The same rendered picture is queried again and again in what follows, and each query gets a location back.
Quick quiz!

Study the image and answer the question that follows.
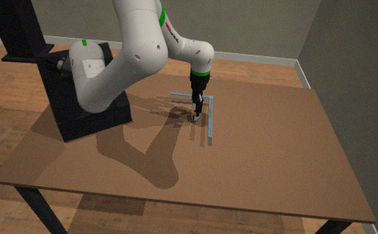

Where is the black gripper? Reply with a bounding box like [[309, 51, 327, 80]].
[[191, 83, 206, 121]]

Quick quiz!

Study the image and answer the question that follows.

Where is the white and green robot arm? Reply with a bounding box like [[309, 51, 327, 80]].
[[43, 0, 215, 113]]

